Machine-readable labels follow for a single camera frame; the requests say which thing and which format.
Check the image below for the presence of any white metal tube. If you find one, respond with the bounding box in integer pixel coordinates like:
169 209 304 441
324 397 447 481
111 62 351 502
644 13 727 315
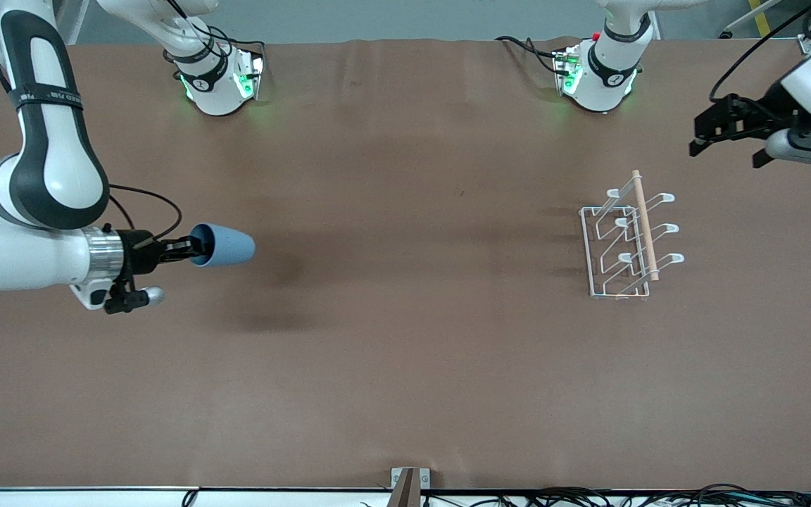
720 0 785 39

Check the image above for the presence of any tangled black cable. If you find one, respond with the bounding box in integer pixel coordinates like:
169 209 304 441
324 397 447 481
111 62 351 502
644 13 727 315
680 483 811 507
518 486 660 507

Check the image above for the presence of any black right arm base cable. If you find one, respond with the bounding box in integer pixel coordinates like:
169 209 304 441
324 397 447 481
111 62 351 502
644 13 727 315
166 0 267 68

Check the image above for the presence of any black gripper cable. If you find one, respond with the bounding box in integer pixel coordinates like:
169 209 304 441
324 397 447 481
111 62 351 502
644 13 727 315
709 4 811 103
106 184 183 244

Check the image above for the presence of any black left arm base cable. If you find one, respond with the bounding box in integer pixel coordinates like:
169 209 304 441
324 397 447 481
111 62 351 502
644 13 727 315
496 35 568 75

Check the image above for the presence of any white wire cup holder rack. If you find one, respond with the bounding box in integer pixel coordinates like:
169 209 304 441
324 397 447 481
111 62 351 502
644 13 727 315
579 170 686 302

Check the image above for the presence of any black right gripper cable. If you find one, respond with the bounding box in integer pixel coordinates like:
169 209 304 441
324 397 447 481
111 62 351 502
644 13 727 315
106 184 183 244

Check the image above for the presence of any blue plastic cup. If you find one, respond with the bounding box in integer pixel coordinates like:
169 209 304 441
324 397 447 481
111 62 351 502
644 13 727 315
189 223 256 268

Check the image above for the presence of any brown table cover sheet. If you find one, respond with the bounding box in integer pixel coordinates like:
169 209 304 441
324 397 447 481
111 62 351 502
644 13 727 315
0 37 811 492

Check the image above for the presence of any brown mounting post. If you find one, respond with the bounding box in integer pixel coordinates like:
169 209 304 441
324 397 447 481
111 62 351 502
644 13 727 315
386 468 422 507

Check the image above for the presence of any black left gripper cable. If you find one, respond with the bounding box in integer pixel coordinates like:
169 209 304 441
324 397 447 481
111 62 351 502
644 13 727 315
709 4 811 103

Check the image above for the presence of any black arm base cable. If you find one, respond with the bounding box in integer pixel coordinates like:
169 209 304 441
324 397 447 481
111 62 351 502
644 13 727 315
166 0 267 68
496 35 568 75

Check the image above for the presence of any grey metal bracket plate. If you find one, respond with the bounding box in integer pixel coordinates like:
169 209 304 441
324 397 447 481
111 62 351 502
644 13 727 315
391 468 431 491

